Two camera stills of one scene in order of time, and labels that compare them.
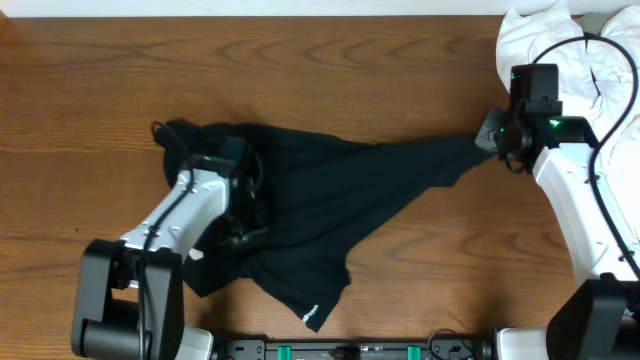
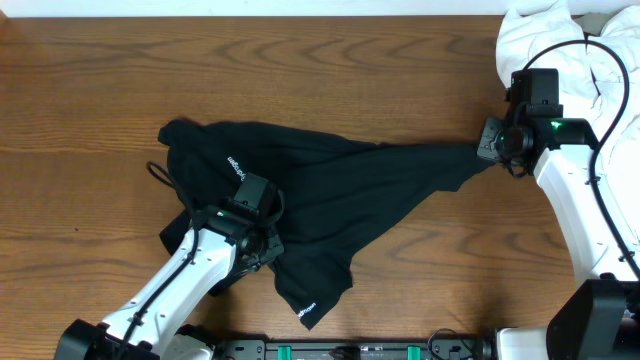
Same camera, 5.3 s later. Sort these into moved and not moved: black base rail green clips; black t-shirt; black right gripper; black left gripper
Moved: black left gripper
Not moved: black base rail green clips; black t-shirt; black right gripper
